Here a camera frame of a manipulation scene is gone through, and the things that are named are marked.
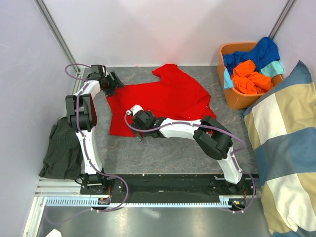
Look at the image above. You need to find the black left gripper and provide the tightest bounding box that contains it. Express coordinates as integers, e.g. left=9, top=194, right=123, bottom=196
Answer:
left=102, top=72, right=125, bottom=98

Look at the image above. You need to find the red t shirt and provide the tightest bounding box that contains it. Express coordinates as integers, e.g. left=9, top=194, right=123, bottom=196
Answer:
left=107, top=64, right=216, bottom=137

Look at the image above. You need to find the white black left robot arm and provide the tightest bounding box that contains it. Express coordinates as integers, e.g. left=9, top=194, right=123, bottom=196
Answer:
left=65, top=63, right=124, bottom=194

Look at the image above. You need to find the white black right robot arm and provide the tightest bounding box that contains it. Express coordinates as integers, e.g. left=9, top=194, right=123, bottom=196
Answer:
left=124, top=105, right=244, bottom=195

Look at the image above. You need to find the dark green striped folded shirt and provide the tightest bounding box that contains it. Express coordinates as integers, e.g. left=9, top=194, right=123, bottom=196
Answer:
left=39, top=117, right=83, bottom=180

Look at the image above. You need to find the orange plastic laundry basket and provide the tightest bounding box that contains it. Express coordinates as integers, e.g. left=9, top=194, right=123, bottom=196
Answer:
left=218, top=42, right=282, bottom=110

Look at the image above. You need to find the orange t shirt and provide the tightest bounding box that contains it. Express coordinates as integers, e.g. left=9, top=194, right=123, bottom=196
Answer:
left=231, top=60, right=273, bottom=94

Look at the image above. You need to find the white object bottom left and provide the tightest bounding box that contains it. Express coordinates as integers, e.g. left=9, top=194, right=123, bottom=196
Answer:
left=45, top=229, right=62, bottom=237

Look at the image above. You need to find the blue and beige checked pillow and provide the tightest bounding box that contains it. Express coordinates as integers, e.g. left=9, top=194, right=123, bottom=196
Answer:
left=243, top=61, right=316, bottom=237

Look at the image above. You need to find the blue and teal t shirt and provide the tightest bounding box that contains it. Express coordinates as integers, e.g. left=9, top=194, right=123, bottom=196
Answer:
left=223, top=37, right=284, bottom=89

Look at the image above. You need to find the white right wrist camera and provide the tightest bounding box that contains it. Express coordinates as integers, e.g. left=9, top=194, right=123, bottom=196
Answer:
left=126, top=105, right=143, bottom=116

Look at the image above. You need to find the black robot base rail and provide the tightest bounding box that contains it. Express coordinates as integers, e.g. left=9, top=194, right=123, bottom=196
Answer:
left=80, top=174, right=253, bottom=196

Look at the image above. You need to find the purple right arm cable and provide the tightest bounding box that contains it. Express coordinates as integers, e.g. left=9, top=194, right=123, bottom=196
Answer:
left=123, top=110, right=256, bottom=215

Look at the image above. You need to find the light blue slotted cable duct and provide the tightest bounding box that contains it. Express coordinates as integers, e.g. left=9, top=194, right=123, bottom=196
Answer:
left=45, top=197, right=236, bottom=208

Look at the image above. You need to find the aluminium corner frame post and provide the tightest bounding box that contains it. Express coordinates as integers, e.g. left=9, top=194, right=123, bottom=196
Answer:
left=34, top=0, right=76, bottom=64

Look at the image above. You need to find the right aluminium corner post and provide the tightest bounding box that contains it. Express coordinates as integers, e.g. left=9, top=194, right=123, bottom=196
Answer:
left=268, top=0, right=297, bottom=40

